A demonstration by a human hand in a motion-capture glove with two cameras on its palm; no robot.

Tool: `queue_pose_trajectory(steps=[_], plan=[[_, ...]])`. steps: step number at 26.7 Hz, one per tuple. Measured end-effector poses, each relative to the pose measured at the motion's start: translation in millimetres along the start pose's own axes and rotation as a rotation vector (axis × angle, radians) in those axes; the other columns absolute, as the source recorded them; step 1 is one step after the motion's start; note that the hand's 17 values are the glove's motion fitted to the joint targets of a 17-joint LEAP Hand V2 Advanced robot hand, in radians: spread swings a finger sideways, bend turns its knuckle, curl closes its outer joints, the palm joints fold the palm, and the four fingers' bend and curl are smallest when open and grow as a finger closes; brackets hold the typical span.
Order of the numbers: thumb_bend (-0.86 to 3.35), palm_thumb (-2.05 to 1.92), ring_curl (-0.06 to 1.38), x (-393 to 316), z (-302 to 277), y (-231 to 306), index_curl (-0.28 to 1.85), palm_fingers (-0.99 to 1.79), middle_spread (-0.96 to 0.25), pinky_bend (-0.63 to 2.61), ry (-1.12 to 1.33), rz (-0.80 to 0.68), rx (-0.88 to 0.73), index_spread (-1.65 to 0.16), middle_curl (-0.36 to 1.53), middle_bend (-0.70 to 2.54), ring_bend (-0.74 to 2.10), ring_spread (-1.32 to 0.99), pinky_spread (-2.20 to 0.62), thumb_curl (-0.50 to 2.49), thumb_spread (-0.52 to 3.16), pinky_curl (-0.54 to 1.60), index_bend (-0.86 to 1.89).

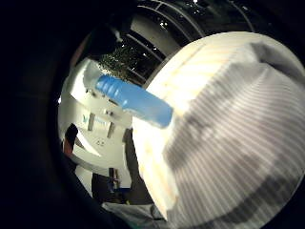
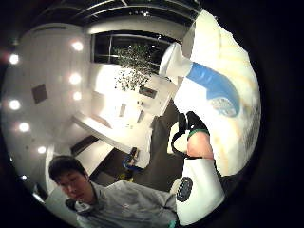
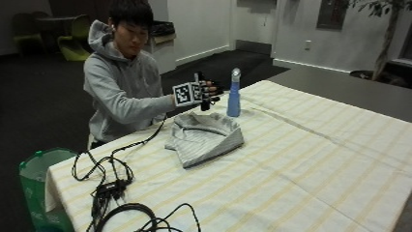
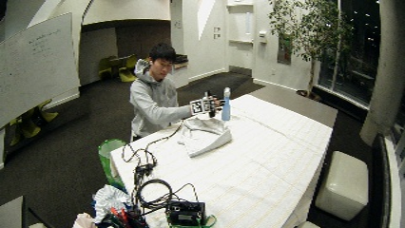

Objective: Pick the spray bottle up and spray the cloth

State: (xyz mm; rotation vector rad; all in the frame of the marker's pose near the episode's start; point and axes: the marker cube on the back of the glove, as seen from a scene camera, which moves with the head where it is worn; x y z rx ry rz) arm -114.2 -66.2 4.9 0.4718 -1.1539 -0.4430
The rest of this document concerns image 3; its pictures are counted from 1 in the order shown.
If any blue spray bottle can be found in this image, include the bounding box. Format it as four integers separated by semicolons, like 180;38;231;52
225;67;244;118

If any indoor tree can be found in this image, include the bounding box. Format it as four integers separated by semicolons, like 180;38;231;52
347;0;412;81

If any white cabinet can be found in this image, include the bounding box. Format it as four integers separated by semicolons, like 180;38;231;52
143;20;177;75

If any green bag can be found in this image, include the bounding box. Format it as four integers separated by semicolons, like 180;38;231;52
19;147;79;232

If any dark round table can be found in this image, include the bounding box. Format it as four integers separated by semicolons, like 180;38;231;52
35;14;83;52

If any grey striped folded shirt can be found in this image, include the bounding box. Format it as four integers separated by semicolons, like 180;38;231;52
164;111;245;169

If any thick black coiled cable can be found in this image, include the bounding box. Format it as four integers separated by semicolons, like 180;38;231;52
85;202;203;232

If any person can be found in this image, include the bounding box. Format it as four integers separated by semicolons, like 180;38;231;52
83;0;177;150

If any dark wall picture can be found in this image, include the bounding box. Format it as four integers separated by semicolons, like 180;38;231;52
316;0;351;31

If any black cable hub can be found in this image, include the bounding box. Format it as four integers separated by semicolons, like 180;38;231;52
93;179;132;200

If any green chair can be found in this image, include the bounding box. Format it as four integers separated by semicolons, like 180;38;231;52
56;14;93;63

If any yellow striped white tablecloth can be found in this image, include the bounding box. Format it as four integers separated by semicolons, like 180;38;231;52
44;79;412;232

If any white marker cube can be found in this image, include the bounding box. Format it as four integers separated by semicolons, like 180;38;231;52
171;81;204;107

